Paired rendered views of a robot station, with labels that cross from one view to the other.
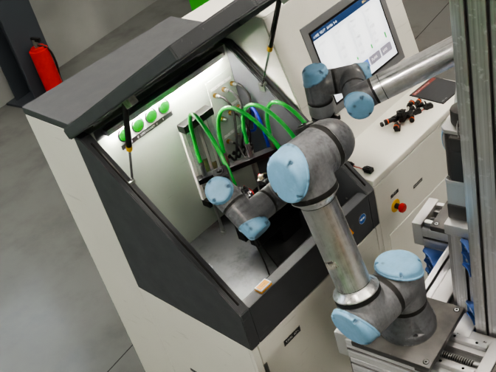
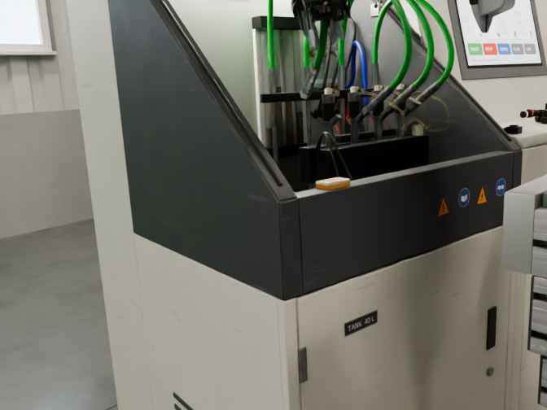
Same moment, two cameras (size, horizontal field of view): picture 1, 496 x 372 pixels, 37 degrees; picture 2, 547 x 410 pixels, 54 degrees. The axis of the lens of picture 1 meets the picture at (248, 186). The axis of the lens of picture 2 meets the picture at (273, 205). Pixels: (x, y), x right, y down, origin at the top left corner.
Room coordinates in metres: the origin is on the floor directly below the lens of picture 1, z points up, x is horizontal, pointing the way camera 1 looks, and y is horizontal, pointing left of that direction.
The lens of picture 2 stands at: (0.87, 0.13, 1.12)
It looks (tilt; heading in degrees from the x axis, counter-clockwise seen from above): 13 degrees down; 1
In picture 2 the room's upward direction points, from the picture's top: 3 degrees counter-clockwise
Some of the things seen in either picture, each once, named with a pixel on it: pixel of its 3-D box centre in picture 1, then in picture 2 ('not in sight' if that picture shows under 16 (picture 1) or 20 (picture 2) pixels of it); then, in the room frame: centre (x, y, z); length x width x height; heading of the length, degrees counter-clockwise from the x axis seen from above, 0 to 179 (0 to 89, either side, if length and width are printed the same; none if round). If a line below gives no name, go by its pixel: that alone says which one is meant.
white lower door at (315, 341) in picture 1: (335, 350); (420, 410); (1.88, -0.14, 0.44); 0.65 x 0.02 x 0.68; 128
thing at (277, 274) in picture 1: (311, 263); (416, 210); (1.89, -0.13, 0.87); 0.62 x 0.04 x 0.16; 128
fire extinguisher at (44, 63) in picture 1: (47, 68); not in sight; (5.62, 1.26, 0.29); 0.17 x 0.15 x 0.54; 135
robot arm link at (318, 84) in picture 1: (317, 84); not in sight; (1.90, -0.27, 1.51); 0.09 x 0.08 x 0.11; 82
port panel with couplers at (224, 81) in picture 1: (231, 112); (325, 50); (2.43, -0.01, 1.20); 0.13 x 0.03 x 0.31; 128
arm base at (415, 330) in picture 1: (405, 311); not in sight; (1.36, -0.30, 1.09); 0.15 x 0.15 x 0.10
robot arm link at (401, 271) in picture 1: (398, 280); not in sight; (1.36, -0.30, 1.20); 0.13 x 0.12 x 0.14; 125
